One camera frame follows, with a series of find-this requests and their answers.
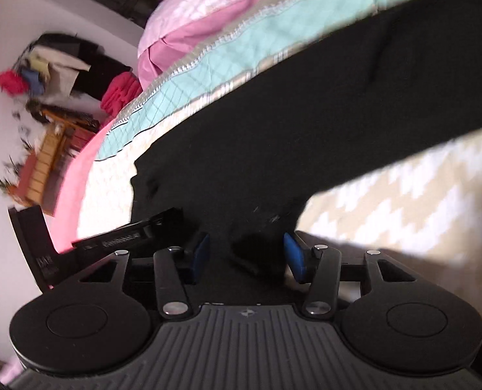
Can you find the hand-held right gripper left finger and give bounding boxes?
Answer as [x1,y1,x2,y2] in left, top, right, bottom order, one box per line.
[61,231,210,320]

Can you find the red folded cloth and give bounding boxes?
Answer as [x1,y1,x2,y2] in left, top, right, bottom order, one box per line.
[100,71,141,119]

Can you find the pink floral folded quilt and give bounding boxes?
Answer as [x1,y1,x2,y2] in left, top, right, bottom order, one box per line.
[137,0,307,87]

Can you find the black pants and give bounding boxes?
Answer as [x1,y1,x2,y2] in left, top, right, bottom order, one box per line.
[129,0,482,293]

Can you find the pink bed sheet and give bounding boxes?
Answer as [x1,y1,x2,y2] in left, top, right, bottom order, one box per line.
[51,103,154,254]

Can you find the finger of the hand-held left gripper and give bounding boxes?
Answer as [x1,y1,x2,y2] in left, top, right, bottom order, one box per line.
[71,207,184,253]

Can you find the chevron and teal patterned quilt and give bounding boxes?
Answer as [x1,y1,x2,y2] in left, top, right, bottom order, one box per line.
[75,0,482,279]

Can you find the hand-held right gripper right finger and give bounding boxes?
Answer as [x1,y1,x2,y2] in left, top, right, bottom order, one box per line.
[283,231,424,318]

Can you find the wooden rack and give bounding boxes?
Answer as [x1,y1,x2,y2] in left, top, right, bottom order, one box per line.
[16,103,100,217]

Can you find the small red cloth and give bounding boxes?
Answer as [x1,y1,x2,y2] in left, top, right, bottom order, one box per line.
[0,70,27,95]

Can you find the black garment pile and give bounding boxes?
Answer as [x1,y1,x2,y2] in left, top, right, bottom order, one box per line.
[19,32,133,102]

